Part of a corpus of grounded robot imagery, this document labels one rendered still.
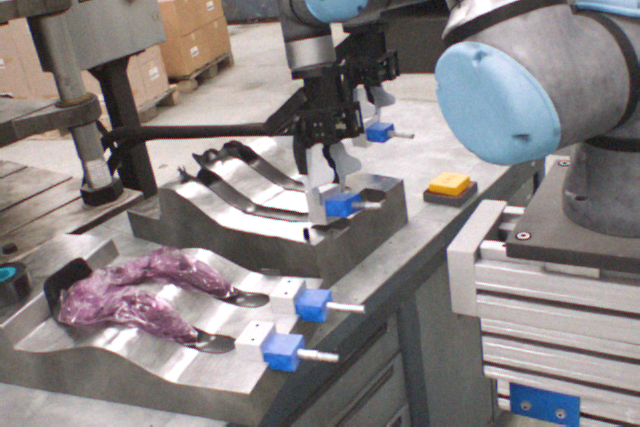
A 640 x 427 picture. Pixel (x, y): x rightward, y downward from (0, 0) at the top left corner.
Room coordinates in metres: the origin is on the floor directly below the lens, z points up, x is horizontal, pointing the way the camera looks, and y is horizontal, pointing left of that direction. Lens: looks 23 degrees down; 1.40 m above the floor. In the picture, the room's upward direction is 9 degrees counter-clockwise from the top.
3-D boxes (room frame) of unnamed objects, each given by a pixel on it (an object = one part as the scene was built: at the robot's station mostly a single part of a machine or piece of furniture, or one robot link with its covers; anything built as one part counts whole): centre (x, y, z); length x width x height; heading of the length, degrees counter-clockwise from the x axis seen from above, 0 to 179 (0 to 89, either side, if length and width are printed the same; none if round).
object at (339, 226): (1.03, 0.01, 0.87); 0.05 x 0.05 x 0.04; 49
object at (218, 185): (1.21, 0.13, 0.92); 0.35 x 0.16 x 0.09; 49
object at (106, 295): (0.91, 0.31, 0.90); 0.26 x 0.18 x 0.08; 66
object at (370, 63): (1.31, -0.11, 1.09); 0.09 x 0.08 x 0.12; 49
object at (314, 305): (0.85, 0.04, 0.86); 0.13 x 0.05 x 0.05; 66
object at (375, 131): (1.30, -0.13, 0.93); 0.13 x 0.05 x 0.05; 49
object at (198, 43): (6.16, 1.36, 0.37); 1.20 x 0.82 x 0.74; 68
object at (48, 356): (0.90, 0.31, 0.86); 0.50 x 0.26 x 0.11; 66
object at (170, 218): (1.23, 0.14, 0.87); 0.50 x 0.26 x 0.14; 49
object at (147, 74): (5.22, 1.73, 0.47); 1.22 x 0.80 x 0.94; 64
